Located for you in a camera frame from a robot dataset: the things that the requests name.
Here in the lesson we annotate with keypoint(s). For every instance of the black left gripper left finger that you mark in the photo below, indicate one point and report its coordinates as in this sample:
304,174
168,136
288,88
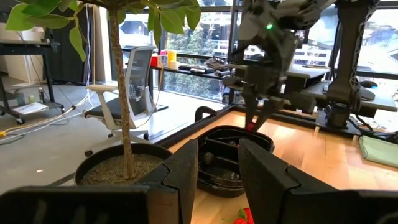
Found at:
174,186

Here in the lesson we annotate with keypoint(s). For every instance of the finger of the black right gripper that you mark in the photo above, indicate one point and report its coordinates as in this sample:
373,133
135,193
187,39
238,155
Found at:
250,107
267,112

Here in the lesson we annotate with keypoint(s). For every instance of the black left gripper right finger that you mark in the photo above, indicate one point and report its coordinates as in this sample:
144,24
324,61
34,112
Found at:
267,193

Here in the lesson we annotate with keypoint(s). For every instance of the red raspberry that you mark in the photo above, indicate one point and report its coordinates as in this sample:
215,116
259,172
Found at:
250,126

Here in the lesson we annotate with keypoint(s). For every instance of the dark blackberry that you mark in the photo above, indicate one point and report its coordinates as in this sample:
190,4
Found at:
209,158

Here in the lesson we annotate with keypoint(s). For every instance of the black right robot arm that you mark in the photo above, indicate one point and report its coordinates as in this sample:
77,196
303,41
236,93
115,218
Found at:
280,46

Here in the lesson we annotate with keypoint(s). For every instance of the black divided tupperware container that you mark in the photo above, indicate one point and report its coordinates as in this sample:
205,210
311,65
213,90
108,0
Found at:
217,188

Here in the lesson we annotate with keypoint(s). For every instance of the grey cloth heap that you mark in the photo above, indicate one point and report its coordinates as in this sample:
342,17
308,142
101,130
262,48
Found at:
217,63

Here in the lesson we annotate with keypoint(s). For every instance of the black window side table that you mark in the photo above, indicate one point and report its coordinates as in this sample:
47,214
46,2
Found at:
186,72

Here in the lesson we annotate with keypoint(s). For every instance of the white cup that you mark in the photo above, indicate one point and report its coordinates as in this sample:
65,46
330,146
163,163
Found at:
174,64

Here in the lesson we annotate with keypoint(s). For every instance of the yellow cup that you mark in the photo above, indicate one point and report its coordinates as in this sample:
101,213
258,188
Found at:
171,56

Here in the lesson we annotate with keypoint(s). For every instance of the white carton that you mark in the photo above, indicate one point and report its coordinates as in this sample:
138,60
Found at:
162,60

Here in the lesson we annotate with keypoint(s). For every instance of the black computer mouse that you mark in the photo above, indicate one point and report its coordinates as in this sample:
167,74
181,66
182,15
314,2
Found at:
368,84

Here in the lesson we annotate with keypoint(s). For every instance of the red box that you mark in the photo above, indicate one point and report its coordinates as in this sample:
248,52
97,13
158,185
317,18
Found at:
154,60

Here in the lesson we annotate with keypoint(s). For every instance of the green plant in black pot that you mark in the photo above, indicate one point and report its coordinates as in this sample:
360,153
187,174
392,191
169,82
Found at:
119,93

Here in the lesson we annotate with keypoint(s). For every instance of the grey office desk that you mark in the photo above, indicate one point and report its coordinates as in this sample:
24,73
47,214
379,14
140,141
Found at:
382,99

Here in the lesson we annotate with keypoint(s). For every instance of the white office chair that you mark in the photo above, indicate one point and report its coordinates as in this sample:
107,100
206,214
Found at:
138,74

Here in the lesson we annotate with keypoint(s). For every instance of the green cloth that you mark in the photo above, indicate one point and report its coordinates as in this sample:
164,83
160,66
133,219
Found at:
377,151

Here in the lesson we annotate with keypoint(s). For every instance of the small bottle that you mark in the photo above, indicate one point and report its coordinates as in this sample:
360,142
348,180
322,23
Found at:
41,95

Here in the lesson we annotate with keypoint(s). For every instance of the white paper sheet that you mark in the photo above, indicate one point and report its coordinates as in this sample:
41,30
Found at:
29,108

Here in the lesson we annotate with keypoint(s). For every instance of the black wheeled desk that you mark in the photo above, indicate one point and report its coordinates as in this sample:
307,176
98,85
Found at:
21,48

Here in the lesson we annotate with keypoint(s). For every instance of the black aluminium table frame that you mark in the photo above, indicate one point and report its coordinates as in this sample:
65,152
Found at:
177,137

